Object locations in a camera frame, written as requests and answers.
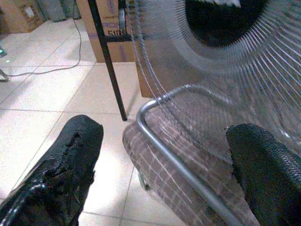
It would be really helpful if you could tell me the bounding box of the silver wire-guard floor fan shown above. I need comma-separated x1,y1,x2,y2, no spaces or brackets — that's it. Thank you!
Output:
126,0,301,163

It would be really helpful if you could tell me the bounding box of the black metal table leg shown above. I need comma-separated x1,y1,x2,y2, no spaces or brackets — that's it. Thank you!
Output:
88,0,128,122

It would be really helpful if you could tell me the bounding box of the silver metal tube stand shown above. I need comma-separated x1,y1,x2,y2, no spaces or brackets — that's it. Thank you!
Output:
136,85,243,226

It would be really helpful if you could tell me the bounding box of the brown checked cushion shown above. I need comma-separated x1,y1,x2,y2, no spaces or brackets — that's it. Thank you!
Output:
122,108,261,226

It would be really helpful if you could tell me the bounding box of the brown printed cardboard box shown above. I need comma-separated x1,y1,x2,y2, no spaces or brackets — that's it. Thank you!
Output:
75,0,165,98

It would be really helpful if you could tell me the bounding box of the grey floor cable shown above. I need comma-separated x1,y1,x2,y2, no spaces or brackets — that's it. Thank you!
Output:
0,17,82,77

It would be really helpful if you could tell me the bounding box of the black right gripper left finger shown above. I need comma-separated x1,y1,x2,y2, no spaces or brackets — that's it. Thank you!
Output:
0,114,104,226

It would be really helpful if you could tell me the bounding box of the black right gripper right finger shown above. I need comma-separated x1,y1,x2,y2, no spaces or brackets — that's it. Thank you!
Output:
225,123,301,226

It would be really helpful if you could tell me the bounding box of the plain brown cardboard box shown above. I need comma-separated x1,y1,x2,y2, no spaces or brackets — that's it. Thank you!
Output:
0,0,45,34

